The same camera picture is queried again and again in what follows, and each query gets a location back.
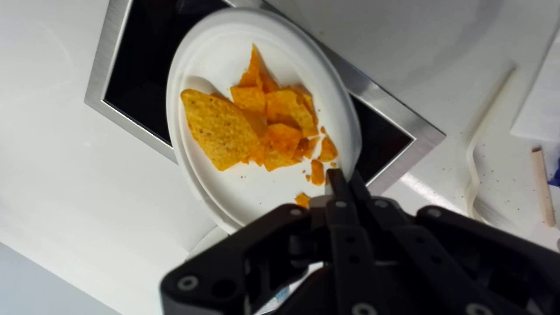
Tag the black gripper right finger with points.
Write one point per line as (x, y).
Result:
(363, 199)

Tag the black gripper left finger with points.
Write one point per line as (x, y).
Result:
(340, 206)

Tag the orange tortilla chips pile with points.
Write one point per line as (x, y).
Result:
(255, 131)

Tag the white paper plate with chips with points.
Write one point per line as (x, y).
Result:
(214, 54)

